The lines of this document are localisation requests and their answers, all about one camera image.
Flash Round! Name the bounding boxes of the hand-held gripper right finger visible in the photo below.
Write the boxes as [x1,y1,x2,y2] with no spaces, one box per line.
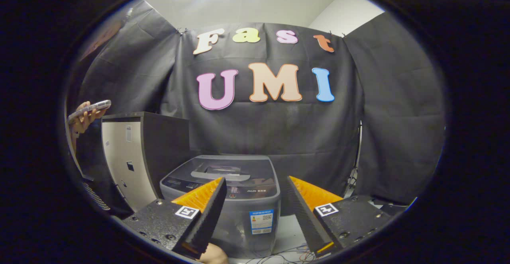
[286,176,393,258]

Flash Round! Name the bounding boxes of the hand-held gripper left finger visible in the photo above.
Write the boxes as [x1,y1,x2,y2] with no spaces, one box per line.
[123,176,228,258]

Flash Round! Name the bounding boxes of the grey washing machine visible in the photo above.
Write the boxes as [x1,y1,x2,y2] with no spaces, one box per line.
[159,154,281,258]

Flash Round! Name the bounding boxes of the smartphone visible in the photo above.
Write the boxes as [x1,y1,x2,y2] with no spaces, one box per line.
[68,100,112,122]

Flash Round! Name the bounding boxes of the person's knee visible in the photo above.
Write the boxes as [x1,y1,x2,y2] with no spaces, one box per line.
[199,243,230,264]

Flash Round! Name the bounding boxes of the metal light stand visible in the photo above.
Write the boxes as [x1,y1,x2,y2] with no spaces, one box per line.
[343,121,363,199]

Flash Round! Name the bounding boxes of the black backdrop cloth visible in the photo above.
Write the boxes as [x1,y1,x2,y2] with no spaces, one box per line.
[74,0,446,217]

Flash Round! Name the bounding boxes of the black flat box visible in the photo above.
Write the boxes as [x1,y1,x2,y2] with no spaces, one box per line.
[371,198,411,217]

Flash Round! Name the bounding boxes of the dark cabinet with cream door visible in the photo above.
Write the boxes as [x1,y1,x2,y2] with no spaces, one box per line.
[100,111,191,213]

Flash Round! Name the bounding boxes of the person's checkered clothing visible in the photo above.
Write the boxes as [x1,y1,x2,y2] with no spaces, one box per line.
[82,180,112,213]

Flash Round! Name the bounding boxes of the black floor cables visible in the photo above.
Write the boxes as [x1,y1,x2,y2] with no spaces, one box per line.
[243,244,319,264]

